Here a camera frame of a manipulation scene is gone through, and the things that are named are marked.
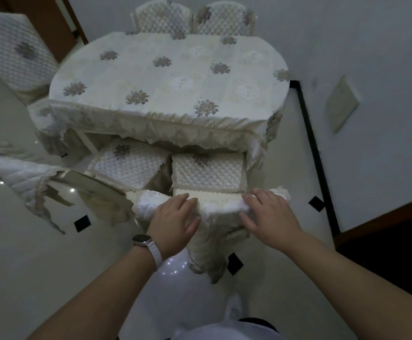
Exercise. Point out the person's right hand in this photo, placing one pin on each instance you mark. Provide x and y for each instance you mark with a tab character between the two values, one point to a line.
276	219

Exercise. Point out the person's left hand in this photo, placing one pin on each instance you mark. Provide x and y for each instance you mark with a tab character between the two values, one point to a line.
170	230

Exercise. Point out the cream quilted cover chair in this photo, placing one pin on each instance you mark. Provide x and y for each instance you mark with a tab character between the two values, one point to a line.
163	17
14	49
209	173
128	162
223	19

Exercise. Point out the person's right forearm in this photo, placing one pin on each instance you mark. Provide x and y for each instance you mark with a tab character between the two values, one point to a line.
361	290

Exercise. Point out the person's left forearm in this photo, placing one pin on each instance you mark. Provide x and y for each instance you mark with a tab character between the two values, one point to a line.
96	304

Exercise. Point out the smartwatch with white band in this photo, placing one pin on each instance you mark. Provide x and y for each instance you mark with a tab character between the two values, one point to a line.
151	249

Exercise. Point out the black baseboard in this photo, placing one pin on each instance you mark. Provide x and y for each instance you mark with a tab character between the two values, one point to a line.
315	155

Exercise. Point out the white right sneaker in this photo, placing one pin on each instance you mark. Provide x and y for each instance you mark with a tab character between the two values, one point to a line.
235	306

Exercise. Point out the black trousers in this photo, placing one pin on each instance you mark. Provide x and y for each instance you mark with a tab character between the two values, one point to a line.
259	322

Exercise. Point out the white shirt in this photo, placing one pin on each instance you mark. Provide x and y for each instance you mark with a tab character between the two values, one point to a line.
227	332

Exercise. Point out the table with cream floral tablecloth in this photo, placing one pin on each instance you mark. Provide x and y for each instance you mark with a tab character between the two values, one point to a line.
163	74

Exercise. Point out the brown wooden door frame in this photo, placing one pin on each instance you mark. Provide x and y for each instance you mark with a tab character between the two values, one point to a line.
379	219

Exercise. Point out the beige wall panel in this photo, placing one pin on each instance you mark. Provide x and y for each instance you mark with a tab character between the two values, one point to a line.
342	102

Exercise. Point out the brown doorway frame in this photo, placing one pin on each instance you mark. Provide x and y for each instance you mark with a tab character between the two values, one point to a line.
46	21

